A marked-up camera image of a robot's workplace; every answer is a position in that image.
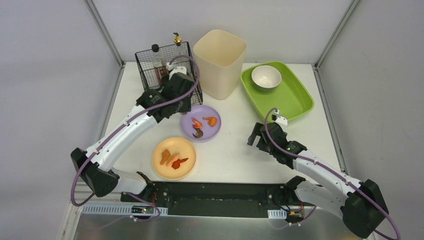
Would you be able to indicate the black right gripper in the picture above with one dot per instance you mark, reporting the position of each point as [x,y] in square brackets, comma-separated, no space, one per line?
[260,137]

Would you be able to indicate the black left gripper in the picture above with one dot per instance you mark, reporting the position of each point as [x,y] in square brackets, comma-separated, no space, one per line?
[185,84]

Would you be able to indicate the purple plate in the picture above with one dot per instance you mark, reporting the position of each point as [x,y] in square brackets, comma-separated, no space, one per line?
[202,123]

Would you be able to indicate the red label sauce bottle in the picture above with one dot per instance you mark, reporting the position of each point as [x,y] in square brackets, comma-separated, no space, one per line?
[159,63]

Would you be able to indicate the orange plate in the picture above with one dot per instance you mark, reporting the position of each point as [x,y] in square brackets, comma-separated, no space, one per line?
[174,145]

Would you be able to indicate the clear glass oil bottle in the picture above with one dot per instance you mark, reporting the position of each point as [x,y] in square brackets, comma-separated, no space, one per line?
[179,50]

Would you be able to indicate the white bowl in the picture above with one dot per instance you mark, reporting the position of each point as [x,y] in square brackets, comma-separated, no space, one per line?
[266,78]

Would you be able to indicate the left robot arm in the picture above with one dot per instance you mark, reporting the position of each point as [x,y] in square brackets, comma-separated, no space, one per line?
[95,165]

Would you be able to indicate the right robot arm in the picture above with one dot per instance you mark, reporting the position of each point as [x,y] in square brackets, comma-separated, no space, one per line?
[360,204]

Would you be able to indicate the orange shrimp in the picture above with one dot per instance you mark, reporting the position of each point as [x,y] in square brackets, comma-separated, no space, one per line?
[196,123]

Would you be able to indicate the dark brown shrimp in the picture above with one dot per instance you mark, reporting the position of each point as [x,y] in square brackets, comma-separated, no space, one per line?
[198,133]

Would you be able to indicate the orange chicken drumstick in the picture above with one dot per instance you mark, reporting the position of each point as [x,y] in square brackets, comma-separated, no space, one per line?
[211,121]

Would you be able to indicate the green plastic tub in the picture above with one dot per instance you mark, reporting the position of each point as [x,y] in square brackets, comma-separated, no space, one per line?
[291,97]

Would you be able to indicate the fried chicken piece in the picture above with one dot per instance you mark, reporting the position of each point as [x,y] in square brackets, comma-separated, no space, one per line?
[165,155]

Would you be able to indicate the pink sausage slice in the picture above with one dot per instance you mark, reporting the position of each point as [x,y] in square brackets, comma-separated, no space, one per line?
[172,159]

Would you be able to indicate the red shrimp piece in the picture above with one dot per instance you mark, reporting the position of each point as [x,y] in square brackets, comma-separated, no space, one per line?
[176,164]

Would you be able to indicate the cream plastic bin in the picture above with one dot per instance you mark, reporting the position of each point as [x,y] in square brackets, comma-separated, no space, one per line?
[220,56]

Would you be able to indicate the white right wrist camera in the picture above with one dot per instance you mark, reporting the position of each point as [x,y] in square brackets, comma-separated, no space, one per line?
[279,119]

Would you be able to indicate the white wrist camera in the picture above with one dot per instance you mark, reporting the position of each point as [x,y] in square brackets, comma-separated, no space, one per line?
[279,119]
[173,69]

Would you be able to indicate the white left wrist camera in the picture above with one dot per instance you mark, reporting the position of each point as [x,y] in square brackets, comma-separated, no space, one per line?
[173,69]

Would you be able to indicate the black wire rack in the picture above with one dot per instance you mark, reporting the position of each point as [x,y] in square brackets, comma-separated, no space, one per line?
[152,67]

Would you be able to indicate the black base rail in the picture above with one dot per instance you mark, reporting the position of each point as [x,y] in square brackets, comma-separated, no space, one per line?
[208,199]

